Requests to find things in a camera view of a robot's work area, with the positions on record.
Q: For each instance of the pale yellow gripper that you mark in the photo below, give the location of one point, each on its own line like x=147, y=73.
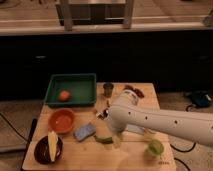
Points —
x=117, y=139

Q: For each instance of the green pepper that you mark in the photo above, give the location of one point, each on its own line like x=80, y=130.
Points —
x=107, y=140

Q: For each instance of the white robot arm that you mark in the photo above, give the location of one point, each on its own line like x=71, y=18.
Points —
x=192, y=126

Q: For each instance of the blue sponge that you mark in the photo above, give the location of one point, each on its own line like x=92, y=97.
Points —
x=84, y=132

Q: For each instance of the green cup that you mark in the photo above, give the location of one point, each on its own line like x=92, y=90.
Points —
x=155, y=147

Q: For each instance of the small metal cup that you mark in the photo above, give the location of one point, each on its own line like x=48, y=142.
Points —
x=108, y=89

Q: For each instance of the orange bowl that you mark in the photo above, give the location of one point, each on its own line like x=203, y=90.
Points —
x=61, y=121

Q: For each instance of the yellow corn cob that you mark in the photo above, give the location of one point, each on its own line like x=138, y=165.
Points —
x=52, y=143

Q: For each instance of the green plastic tray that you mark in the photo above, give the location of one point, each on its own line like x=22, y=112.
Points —
x=82, y=89

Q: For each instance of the red tomato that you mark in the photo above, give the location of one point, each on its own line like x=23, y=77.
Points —
x=64, y=96

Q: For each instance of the dark brown bowl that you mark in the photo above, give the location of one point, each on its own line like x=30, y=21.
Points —
x=41, y=152

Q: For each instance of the blue black device on floor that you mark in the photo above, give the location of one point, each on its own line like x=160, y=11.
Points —
x=199, y=99

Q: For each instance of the wooden chair frame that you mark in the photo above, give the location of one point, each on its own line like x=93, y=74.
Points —
x=94, y=12

